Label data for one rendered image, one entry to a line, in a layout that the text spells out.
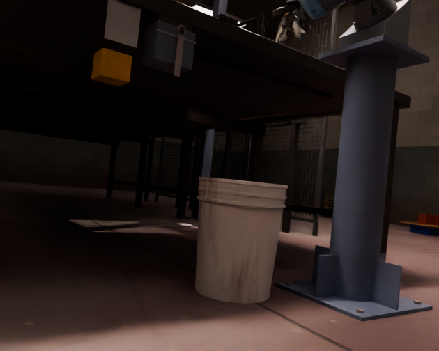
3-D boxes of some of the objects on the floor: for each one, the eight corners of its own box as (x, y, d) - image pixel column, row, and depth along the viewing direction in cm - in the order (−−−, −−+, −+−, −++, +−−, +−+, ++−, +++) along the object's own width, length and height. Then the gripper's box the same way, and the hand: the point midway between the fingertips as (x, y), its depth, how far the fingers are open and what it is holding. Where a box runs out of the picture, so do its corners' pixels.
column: (432, 309, 131) (454, 57, 133) (362, 322, 110) (389, 23, 112) (341, 280, 163) (360, 76, 165) (274, 285, 142) (296, 53, 144)
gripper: (317, -1, 177) (313, 42, 176) (286, 12, 193) (282, 51, 192) (304, -8, 172) (299, 36, 171) (274, 6, 188) (270, 47, 187)
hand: (286, 42), depth 180 cm, fingers open, 14 cm apart
